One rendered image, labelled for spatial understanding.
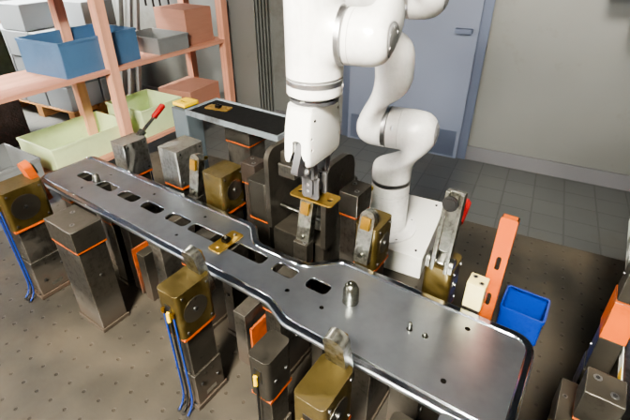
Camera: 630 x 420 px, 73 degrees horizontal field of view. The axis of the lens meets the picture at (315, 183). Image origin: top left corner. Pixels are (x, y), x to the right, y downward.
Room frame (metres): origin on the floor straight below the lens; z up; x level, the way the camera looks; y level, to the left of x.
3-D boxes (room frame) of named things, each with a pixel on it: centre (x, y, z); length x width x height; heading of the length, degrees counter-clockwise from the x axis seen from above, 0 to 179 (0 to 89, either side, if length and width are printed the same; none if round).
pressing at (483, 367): (0.82, 0.23, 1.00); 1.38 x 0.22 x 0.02; 56
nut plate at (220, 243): (0.82, 0.21, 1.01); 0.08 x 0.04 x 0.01; 145
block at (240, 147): (1.22, 0.21, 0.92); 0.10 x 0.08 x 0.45; 56
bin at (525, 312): (0.83, -0.56, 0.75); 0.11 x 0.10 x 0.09; 56
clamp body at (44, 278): (0.98, 0.81, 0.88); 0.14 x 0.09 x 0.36; 146
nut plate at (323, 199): (0.63, 0.00, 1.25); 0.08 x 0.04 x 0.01; 58
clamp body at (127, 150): (1.30, 0.60, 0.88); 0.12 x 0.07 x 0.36; 146
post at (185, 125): (1.37, 0.43, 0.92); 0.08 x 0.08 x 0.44; 56
